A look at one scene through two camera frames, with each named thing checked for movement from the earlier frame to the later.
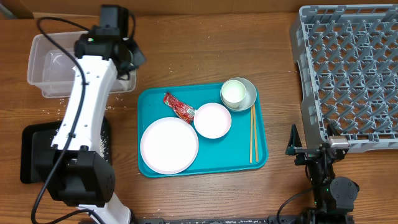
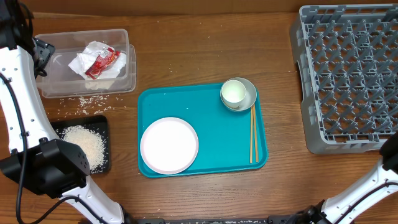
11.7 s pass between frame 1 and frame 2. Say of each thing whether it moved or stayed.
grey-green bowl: stayed
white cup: stayed
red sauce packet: moved
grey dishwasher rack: stayed
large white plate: stayed
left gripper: moved
